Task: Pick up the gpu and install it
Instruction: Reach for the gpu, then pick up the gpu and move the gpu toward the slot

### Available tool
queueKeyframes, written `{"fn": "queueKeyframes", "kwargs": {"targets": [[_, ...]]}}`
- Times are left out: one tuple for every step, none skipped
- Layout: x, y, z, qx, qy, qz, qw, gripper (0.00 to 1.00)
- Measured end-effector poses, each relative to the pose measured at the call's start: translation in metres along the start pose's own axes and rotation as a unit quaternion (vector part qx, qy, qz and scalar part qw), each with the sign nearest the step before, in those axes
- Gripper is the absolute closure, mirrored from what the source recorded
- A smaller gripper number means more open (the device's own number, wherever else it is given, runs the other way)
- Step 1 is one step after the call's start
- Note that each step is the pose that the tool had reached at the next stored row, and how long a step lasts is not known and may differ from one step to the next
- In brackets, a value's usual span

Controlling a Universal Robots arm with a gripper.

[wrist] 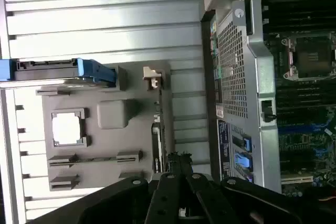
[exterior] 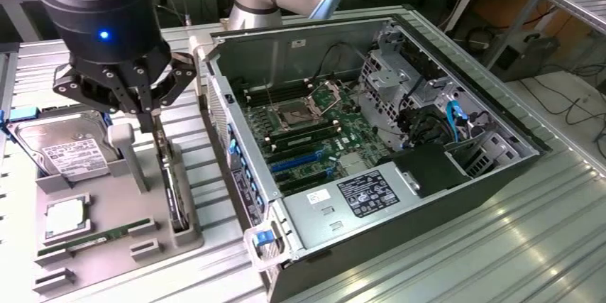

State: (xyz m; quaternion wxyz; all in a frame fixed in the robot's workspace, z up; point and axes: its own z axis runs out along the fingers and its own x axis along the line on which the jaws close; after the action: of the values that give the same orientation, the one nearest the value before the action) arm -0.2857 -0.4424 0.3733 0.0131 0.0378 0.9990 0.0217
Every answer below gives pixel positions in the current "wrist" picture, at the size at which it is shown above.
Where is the small blue card latch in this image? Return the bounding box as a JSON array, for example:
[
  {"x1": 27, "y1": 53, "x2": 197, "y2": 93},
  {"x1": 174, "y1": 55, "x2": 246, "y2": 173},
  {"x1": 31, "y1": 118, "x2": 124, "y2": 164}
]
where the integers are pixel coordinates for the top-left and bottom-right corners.
[{"x1": 241, "y1": 135, "x2": 253, "y2": 152}]

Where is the gray parts rack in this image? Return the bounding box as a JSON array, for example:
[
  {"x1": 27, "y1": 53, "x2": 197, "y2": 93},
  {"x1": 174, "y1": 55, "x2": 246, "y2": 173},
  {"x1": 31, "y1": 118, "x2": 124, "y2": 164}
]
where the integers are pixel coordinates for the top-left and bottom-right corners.
[{"x1": 36, "y1": 60, "x2": 174, "y2": 192}]

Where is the blue expansion slot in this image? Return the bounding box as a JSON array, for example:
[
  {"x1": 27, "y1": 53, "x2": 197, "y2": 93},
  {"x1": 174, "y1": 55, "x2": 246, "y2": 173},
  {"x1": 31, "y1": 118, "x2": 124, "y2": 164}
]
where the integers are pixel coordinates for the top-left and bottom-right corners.
[{"x1": 277, "y1": 125, "x2": 329, "y2": 134}]

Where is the green motherboard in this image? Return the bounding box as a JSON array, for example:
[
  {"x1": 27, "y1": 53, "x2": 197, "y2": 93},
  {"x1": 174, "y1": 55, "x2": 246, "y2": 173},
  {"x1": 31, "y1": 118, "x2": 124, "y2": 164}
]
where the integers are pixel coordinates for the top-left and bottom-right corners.
[{"x1": 262, "y1": 0, "x2": 336, "y2": 199}]

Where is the RAM stick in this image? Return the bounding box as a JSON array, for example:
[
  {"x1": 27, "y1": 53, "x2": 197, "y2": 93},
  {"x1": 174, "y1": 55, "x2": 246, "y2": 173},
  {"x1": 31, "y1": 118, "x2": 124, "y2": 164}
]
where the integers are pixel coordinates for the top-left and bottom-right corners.
[{"x1": 49, "y1": 156, "x2": 140, "y2": 167}]

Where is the white expansion slot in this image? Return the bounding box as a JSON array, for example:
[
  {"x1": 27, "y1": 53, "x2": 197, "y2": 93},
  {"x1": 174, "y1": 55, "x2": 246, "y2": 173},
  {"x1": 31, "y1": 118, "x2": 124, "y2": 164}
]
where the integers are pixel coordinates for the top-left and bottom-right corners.
[{"x1": 281, "y1": 176, "x2": 314, "y2": 185}]

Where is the black graphics card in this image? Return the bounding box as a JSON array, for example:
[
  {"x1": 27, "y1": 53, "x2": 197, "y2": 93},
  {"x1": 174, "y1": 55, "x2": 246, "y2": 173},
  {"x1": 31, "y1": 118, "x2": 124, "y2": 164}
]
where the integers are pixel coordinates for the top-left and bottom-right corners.
[{"x1": 151, "y1": 87, "x2": 172, "y2": 175}]

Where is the open PC case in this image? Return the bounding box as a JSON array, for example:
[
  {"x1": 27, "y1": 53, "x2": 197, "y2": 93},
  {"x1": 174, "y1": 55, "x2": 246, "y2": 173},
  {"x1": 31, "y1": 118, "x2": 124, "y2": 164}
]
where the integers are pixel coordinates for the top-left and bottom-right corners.
[{"x1": 200, "y1": 0, "x2": 336, "y2": 201}]

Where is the large blue card latch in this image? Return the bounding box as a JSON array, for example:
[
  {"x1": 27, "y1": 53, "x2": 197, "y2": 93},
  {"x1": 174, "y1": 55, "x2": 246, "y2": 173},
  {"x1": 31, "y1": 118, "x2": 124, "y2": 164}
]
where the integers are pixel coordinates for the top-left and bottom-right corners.
[{"x1": 234, "y1": 152, "x2": 253, "y2": 168}]

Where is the silver CPU chip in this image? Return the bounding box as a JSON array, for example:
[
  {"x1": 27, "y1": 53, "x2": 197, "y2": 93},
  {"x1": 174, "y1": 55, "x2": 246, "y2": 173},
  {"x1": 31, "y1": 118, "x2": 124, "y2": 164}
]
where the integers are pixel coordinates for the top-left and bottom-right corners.
[{"x1": 51, "y1": 115, "x2": 81, "y2": 145}]

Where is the disk in blue carrier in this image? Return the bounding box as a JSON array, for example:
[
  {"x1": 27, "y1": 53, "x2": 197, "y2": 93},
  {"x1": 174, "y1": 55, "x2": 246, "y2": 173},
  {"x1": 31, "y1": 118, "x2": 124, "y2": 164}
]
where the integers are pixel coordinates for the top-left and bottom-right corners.
[{"x1": 0, "y1": 57, "x2": 117, "y2": 88}]

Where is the black case latch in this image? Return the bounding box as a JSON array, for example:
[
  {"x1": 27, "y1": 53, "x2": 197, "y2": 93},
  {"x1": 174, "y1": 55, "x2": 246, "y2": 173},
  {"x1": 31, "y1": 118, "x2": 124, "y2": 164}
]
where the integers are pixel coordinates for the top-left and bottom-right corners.
[{"x1": 260, "y1": 99, "x2": 277, "y2": 123}]

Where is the beige plastic clip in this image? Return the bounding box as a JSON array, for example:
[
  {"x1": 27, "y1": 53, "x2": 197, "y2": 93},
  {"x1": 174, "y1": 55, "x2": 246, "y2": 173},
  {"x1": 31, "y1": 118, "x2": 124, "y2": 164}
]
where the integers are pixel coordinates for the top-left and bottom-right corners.
[{"x1": 142, "y1": 66, "x2": 164, "y2": 91}]

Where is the CPU socket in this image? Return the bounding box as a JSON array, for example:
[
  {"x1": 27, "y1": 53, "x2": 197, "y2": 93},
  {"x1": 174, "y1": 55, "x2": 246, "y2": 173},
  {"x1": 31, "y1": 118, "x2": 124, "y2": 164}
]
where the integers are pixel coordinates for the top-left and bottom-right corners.
[{"x1": 280, "y1": 31, "x2": 336, "y2": 81}]

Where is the silver locking lever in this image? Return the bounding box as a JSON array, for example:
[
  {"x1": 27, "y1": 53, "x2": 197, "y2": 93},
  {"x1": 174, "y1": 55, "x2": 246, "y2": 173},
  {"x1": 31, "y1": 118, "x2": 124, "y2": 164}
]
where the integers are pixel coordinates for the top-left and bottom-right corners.
[{"x1": 286, "y1": 37, "x2": 296, "y2": 76}]

